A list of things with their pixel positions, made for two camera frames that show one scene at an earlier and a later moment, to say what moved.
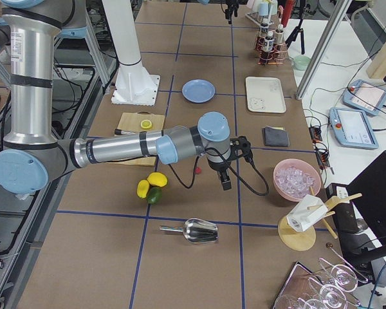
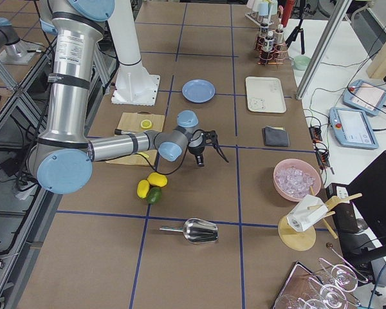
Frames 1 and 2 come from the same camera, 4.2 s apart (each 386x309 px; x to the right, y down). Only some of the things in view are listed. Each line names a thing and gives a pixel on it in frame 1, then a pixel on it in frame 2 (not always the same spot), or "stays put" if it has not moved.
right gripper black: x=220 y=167 → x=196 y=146
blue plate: x=199 y=91 stays put
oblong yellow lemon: x=143 y=188 stays put
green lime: x=155 y=195 stays put
